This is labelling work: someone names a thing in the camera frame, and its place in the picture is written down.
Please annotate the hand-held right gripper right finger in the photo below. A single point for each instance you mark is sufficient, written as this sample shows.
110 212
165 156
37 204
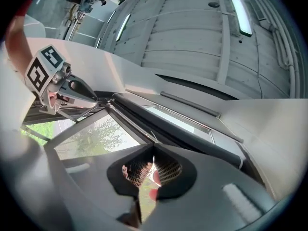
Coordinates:
211 201

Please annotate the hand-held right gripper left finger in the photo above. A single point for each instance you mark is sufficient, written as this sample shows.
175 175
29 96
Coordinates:
96 189

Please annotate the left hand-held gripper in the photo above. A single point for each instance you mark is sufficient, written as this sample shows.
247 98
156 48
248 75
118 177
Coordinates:
38 76

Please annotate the person's left forearm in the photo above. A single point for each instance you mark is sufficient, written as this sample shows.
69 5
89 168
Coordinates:
18 44

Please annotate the open glass window sash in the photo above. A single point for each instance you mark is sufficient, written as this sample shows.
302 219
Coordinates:
79 128

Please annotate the thin trees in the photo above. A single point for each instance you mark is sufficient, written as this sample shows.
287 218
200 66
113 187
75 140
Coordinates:
103 133

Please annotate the ceiling strip light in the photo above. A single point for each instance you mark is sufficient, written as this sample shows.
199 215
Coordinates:
111 16
122 28
98 42
241 16

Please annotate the green bushes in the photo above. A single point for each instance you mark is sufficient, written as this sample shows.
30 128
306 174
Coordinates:
41 129

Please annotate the dark grey roller tube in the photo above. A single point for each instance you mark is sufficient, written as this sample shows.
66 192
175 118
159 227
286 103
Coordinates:
190 103

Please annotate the person's red shirt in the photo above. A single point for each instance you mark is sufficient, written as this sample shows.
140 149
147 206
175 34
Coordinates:
24 8

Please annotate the grey ceiling pipes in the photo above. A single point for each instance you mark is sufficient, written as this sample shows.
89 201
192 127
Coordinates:
292 76

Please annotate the black round ceiling sensor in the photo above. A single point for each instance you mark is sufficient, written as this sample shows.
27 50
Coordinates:
214 4

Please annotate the black window frame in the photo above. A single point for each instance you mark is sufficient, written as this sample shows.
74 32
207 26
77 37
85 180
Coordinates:
43 117

